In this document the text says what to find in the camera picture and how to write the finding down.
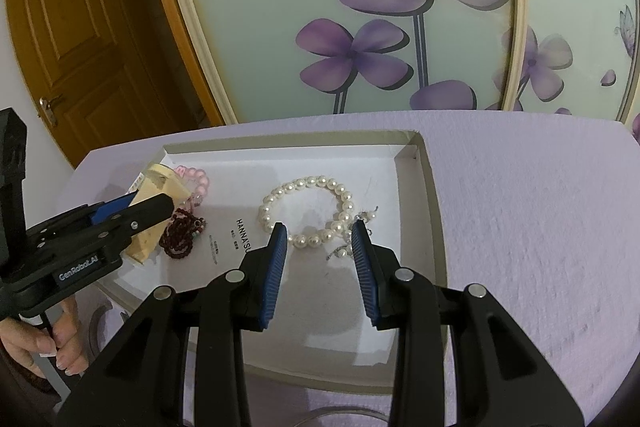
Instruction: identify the metal door handle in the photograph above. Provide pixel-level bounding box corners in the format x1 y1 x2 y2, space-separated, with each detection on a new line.
39 94 63 128

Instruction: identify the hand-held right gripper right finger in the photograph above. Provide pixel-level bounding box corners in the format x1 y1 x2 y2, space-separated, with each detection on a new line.
350 218 587 427

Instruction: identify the white pearl bracelet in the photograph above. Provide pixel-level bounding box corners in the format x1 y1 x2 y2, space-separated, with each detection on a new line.
258 176 378 260

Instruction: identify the grey cardboard box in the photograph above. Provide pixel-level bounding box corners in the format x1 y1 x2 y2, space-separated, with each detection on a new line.
92 127 453 395

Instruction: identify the person's left hand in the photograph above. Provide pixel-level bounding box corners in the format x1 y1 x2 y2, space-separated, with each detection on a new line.
0 294 91 378

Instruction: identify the grey cuff bangle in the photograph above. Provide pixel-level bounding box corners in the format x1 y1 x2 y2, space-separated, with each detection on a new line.
89 302 128 358

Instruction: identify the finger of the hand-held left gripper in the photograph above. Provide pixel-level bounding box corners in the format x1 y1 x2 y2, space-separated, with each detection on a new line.
30 191 138 234
90 192 173 254

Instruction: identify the dark red bead bracelet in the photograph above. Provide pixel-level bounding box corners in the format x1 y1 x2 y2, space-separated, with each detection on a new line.
159 207 207 259

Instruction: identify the yellow watch band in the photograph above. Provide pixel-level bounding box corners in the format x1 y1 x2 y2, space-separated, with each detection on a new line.
122 163 193 268

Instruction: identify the wooden door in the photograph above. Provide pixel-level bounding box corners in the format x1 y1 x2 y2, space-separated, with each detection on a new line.
5 0 226 170

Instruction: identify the pink bead bracelet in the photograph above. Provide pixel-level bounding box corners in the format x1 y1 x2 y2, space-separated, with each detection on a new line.
172 164 210 212

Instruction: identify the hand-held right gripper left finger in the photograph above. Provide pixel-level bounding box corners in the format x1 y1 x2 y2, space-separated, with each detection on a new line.
55 222 290 427

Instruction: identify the thin silver bangle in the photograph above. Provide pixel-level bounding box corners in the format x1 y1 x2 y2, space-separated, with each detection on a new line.
295 407 391 424

